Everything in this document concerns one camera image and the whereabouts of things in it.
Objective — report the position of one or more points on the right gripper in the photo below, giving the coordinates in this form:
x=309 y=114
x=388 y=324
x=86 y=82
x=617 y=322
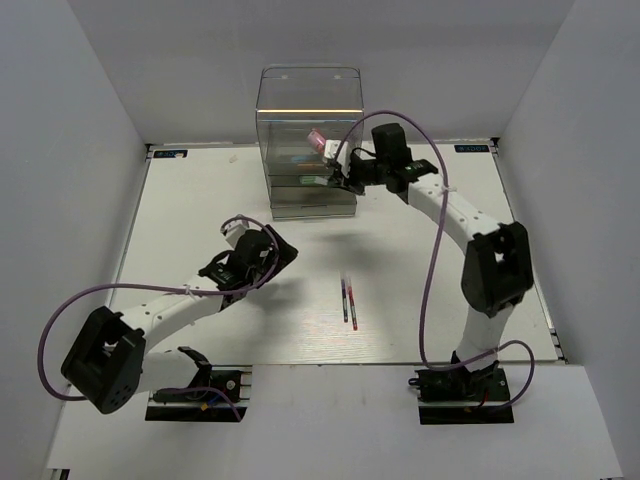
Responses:
x=351 y=185

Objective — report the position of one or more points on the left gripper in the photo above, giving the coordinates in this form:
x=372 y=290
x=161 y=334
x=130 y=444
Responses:
x=286 y=252

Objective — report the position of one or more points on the green capped highlighter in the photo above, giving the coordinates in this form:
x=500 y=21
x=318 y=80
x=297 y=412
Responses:
x=309 y=180

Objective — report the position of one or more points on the pink capped clip jar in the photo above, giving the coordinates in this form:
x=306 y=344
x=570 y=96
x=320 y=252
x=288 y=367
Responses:
x=316 y=141

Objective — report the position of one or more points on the purple pen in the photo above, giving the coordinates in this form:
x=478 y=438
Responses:
x=344 y=299

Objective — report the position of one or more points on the red pen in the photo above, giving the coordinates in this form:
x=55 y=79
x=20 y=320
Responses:
x=351 y=302

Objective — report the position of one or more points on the clear plastic drawer organizer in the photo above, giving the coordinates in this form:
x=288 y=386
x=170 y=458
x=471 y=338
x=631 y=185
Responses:
x=302 y=113

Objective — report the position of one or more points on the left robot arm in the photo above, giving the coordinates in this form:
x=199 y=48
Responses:
x=114 y=356

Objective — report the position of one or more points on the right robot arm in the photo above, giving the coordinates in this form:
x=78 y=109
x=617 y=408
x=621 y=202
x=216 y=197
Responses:
x=497 y=268

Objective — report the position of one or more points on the right blue table label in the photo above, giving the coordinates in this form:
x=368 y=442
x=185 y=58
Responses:
x=471 y=148

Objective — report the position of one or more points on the blue table label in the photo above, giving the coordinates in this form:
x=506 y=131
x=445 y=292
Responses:
x=170 y=154
x=471 y=148

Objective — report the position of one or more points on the left blue table label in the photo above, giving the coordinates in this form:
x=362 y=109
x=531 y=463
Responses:
x=170 y=154

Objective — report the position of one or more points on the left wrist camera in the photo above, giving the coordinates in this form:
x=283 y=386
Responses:
x=233 y=229

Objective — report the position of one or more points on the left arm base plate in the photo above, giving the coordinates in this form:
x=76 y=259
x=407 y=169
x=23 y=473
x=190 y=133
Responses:
x=221 y=395

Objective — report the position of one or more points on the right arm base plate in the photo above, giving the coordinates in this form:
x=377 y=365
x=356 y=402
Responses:
x=465 y=400

